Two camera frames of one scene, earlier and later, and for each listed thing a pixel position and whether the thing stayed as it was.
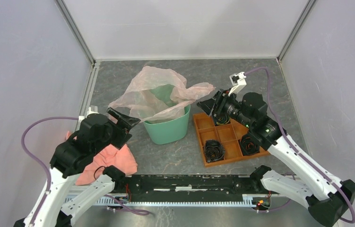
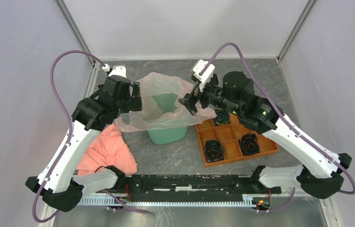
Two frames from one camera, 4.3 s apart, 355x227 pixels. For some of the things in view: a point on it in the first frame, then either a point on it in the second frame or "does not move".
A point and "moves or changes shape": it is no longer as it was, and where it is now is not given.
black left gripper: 123,135 to 136,105
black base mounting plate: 170,187 does not move
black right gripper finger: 209,106 to 189,102
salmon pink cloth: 122,158 does not move
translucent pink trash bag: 156,93 moves or changes shape
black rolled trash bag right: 248,144 does not move
